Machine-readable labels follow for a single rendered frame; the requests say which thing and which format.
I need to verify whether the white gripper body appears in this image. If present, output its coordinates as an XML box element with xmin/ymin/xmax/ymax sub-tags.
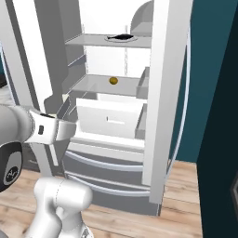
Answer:
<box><xmin>53</xmin><ymin>118</ymin><xmax>78</xmax><ymax>143</ymax></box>

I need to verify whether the white open fridge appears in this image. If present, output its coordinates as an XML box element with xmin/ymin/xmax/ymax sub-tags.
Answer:
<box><xmin>33</xmin><ymin>0</ymin><xmax>163</xmax><ymax>217</ymax></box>

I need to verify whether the grey glass fridge shelf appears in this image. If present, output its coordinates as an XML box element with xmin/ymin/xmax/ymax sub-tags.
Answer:
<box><xmin>64</xmin><ymin>33</ymin><xmax>152</xmax><ymax>49</ymax></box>
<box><xmin>69</xmin><ymin>73</ymin><xmax>147</xmax><ymax>98</ymax></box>

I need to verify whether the white left fridge door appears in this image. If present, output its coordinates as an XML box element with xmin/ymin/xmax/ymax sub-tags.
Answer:
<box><xmin>0</xmin><ymin>0</ymin><xmax>73</xmax><ymax>179</ymax></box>

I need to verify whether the white fridge door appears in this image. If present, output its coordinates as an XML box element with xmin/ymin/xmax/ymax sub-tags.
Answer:
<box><xmin>141</xmin><ymin>0</ymin><xmax>193</xmax><ymax>206</ymax></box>
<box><xmin>0</xmin><ymin>0</ymin><xmax>73</xmax><ymax>179</ymax></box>

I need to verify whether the white right fridge door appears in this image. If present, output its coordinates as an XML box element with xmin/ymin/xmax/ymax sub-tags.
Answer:
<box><xmin>141</xmin><ymin>0</ymin><xmax>193</xmax><ymax>206</ymax></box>

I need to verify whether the black fish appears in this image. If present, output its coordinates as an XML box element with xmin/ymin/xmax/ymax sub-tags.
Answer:
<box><xmin>111</xmin><ymin>33</ymin><xmax>135</xmax><ymax>41</ymax></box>

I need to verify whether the white crisper drawer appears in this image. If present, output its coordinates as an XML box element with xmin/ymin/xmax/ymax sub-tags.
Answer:
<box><xmin>74</xmin><ymin>97</ymin><xmax>146</xmax><ymax>141</ymax></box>

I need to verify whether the grey drawer cabinet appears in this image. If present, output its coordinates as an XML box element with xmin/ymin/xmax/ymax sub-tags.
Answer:
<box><xmin>20</xmin><ymin>141</ymin><xmax>42</xmax><ymax>173</ymax></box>

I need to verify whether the grey freezer drawer front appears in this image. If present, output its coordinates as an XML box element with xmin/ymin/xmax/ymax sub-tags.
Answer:
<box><xmin>64</xmin><ymin>172</ymin><xmax>162</xmax><ymax>217</ymax></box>
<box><xmin>62</xmin><ymin>150</ymin><xmax>145</xmax><ymax>184</ymax></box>

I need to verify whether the grey door bin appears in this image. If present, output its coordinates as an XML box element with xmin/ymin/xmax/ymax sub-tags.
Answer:
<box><xmin>134</xmin><ymin>103</ymin><xmax>148</xmax><ymax>140</ymax></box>
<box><xmin>136</xmin><ymin>66</ymin><xmax>151</xmax><ymax>98</ymax></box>

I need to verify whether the white plate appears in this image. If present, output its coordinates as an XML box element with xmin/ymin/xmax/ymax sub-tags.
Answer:
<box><xmin>106</xmin><ymin>33</ymin><xmax>139</xmax><ymax>44</ymax></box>

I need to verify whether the grey rounded door compartment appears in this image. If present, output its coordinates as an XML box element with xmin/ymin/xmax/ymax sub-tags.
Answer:
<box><xmin>129</xmin><ymin>0</ymin><xmax>154</xmax><ymax>37</ymax></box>

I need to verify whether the dark teal tall cabinet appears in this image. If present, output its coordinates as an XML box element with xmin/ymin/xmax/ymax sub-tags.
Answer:
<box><xmin>196</xmin><ymin>0</ymin><xmax>238</xmax><ymax>238</ymax></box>

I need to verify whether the pale curved drawer handle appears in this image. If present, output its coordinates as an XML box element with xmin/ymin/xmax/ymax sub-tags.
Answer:
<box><xmin>63</xmin><ymin>151</ymin><xmax>145</xmax><ymax>172</ymax></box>
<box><xmin>65</xmin><ymin>174</ymin><xmax>152</xmax><ymax>197</ymax></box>

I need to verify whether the pale curved door handle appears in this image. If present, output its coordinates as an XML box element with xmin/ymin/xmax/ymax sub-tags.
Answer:
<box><xmin>166</xmin><ymin>27</ymin><xmax>191</xmax><ymax>175</ymax></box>

